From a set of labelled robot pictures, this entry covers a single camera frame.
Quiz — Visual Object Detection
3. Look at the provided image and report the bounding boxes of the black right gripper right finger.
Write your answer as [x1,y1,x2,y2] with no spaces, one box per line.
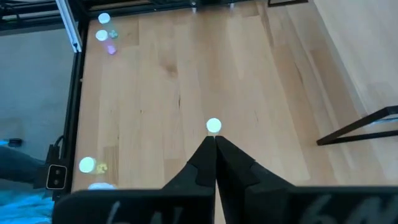
[215,136,296,224]

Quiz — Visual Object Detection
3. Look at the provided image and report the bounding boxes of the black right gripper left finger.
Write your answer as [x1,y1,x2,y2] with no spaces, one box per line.
[161,136,217,224]

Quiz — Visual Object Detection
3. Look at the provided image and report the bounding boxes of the yellow medicine bottle white cap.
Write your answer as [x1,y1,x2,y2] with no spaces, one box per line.
[206,117,223,134]

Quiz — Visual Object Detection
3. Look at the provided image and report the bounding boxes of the pink medicine bottle white cap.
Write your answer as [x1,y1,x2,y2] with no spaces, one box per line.
[95,29,118,56]

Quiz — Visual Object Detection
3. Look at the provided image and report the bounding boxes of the opaque white medicine bottle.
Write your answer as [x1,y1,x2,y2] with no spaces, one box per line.
[87,182,118,191]

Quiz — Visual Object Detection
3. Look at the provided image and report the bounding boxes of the wooden shelf with black legs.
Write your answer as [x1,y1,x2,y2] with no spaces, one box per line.
[267,0,398,146]

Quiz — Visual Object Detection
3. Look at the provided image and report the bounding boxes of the white round bottle cap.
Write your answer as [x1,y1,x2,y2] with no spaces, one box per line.
[78,156,109,175]

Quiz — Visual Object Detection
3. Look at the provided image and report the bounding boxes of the small black table camera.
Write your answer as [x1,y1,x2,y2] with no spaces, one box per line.
[45,164,68,190]

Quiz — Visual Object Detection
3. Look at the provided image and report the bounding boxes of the black camera cable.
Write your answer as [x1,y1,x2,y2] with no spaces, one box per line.
[46,134,67,166]

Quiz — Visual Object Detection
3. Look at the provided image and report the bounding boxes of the long black frame bar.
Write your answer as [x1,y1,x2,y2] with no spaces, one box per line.
[62,18,91,200]

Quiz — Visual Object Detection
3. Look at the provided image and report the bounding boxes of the black aluminium frame rails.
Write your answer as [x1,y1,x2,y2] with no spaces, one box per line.
[0,0,268,32]

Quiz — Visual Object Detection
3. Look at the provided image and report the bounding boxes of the silver metal bracket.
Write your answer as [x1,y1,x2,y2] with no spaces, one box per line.
[55,0,83,53]

